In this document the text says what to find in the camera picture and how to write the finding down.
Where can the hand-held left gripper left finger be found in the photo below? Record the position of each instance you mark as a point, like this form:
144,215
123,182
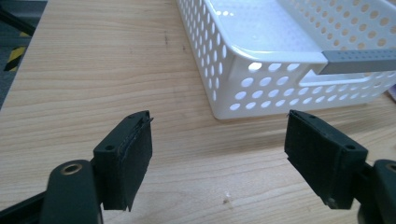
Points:
124,168

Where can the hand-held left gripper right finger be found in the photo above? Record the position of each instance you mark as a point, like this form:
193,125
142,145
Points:
323,165

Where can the white perforated plastic basket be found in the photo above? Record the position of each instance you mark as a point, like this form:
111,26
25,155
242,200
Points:
264,62

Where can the black and yellow hazard tape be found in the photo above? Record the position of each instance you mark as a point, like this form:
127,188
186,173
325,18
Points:
14,58

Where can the black metal stand leg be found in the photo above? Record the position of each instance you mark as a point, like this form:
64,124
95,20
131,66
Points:
15,19

